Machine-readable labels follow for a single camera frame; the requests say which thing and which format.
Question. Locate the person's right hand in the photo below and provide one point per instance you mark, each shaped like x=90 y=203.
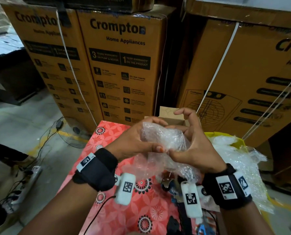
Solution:
x=199 y=146

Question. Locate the bubble wrap sheet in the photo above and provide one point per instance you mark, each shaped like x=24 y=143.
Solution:
x=162 y=137

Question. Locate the bubble wrap bundle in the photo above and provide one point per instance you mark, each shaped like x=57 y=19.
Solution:
x=241 y=164

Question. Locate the orange floral tablecloth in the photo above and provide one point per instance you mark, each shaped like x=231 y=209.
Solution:
x=145 y=213

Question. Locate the tape dispenser with tape roll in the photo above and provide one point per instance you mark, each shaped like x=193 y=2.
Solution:
x=171 y=188

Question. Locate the pile of white papers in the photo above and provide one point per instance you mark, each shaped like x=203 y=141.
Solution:
x=6 y=44

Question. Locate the person's left hand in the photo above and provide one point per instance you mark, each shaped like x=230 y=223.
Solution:
x=128 y=142

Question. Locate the person's left forearm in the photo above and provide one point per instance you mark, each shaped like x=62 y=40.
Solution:
x=57 y=213

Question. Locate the black power adapter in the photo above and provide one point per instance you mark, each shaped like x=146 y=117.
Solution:
x=60 y=123

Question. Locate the white power strip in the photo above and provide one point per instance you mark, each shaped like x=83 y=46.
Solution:
x=23 y=191

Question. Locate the yellow plastic bin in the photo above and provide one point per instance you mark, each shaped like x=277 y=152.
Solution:
x=229 y=137

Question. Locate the black wristband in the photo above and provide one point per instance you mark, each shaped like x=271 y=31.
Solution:
x=229 y=186
x=96 y=168

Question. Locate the small cardboard box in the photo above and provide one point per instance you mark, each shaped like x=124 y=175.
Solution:
x=171 y=115

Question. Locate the stack of Crompton cartons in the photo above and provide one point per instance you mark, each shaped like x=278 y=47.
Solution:
x=126 y=66

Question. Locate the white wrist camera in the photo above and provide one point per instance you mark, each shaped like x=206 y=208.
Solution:
x=191 y=199
x=124 y=188

